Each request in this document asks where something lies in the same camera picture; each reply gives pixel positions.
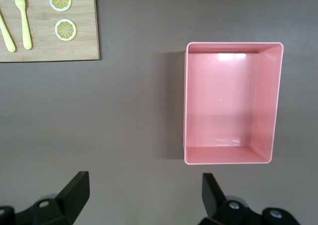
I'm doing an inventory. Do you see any pink plastic bin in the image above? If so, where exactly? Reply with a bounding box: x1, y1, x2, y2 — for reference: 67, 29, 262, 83
183, 41, 285, 166

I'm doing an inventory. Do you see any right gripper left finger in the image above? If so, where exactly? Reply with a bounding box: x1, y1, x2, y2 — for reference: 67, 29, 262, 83
0, 170, 90, 225

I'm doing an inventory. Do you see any wooden cutting board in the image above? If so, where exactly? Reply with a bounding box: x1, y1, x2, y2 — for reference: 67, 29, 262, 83
0, 0, 100, 63

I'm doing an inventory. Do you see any yellow plastic knife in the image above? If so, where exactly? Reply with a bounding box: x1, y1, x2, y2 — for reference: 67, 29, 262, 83
0, 10, 16, 53

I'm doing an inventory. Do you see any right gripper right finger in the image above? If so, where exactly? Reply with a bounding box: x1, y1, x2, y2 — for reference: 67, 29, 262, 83
198, 172, 299, 225

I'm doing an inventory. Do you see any yellow plastic fork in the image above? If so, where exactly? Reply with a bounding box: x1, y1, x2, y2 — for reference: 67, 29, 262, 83
14, 0, 33, 51

